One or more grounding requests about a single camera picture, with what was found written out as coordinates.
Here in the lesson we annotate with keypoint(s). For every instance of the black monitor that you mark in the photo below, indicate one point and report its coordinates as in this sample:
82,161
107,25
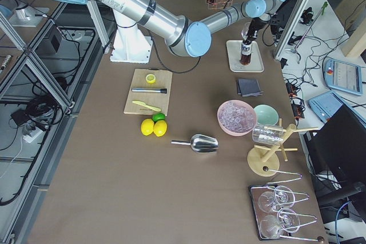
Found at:
339,147

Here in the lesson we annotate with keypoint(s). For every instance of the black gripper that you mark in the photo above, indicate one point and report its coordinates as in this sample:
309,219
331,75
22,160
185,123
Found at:
255,26

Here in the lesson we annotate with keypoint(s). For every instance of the green bowl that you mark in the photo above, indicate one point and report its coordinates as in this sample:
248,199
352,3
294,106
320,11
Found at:
266,115

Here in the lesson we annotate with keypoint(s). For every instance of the steel muddler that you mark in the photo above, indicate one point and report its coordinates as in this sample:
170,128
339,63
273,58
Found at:
149,90

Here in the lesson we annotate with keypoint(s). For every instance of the cream serving tray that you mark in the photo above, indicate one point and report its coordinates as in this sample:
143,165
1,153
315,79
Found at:
233,48

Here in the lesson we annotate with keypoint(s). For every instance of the clear wine glass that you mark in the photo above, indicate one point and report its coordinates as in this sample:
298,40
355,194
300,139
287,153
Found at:
244,31

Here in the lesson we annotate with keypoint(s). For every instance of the pink bowl with ice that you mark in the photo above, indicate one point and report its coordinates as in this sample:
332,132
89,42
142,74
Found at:
236,118

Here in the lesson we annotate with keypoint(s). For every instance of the upside wine glass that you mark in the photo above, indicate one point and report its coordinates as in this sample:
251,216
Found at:
275,198
284,224

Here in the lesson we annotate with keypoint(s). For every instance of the metal ice scoop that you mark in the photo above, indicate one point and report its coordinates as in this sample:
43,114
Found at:
200,143

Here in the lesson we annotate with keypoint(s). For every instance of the white pillar mount base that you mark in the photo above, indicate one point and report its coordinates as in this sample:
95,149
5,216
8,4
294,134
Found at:
130,45

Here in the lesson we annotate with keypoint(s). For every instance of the black tray with glasses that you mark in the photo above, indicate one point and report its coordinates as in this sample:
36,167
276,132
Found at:
254,193

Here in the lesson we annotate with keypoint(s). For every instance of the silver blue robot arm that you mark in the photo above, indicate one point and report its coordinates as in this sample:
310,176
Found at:
183,37

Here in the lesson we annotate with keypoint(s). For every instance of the wooden glass tree stand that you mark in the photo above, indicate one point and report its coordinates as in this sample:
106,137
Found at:
262,159

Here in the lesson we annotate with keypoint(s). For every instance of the yellow plastic knife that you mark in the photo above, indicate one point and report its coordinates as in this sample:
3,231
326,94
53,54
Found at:
143,104

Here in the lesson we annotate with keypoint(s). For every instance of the blue teach pendant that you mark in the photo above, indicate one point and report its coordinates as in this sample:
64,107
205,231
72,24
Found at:
343,76
326,105

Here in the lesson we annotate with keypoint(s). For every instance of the half lemon slice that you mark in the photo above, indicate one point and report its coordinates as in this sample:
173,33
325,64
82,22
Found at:
150,78

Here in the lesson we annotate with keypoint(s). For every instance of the tea bottle white cap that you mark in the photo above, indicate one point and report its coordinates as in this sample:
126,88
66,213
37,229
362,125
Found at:
246,51

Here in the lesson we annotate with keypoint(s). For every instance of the green lime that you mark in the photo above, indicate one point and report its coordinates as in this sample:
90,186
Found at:
158,117

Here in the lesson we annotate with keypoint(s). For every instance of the clear textured glass cup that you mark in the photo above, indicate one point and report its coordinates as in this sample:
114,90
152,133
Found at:
268,134

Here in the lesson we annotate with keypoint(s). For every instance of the dark grey folded cloth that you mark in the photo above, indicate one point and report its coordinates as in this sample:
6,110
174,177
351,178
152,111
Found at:
248,87

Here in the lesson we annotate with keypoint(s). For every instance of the yellow lemon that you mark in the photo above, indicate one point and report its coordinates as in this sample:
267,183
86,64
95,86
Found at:
160,128
147,126

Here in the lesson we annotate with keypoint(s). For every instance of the aluminium frame post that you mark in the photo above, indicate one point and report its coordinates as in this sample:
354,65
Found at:
289,28

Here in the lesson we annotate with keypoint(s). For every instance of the wooden cutting board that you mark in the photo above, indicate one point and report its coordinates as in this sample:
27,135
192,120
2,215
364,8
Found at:
151,87

